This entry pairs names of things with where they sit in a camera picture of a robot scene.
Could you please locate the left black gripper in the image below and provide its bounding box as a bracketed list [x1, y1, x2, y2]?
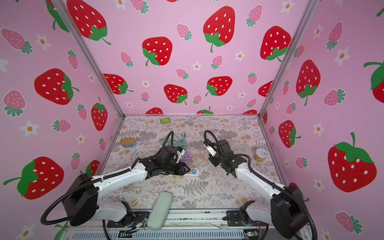
[162, 161, 192, 175]

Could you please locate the white blue power strip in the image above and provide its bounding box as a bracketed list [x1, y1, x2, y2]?
[185, 168, 200, 177]

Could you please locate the green charger cable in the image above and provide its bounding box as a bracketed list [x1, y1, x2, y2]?
[170, 133, 190, 151]

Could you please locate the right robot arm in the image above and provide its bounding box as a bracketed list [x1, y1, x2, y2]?
[204, 130, 318, 240]

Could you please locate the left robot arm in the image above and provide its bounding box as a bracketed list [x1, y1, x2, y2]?
[41, 143, 190, 227]

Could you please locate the purple power strip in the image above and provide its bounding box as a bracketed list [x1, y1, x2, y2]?
[180, 152, 192, 163]

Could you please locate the yellow tape roll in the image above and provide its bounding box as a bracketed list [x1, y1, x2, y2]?
[254, 148, 268, 163]

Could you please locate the small clear packet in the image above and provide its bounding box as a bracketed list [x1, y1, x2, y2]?
[188, 117, 204, 122]

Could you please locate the green snack packet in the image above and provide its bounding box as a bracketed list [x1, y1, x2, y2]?
[161, 118, 170, 124]

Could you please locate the pale green oblong case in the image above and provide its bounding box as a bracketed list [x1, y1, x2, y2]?
[146, 192, 173, 231]

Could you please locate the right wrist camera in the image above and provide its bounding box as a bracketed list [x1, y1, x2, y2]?
[206, 145, 218, 157]

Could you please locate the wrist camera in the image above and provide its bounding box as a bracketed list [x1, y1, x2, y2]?
[206, 145, 218, 157]
[175, 146, 185, 161]

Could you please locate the orange pink cable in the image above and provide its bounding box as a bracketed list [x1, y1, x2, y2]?
[191, 153, 211, 165]

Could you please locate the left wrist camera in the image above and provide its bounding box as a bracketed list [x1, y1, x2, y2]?
[175, 146, 185, 161]

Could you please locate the white power cord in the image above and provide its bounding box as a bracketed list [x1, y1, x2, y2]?
[109, 148, 163, 206]

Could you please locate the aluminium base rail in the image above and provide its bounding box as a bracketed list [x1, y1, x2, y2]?
[65, 208, 313, 240]

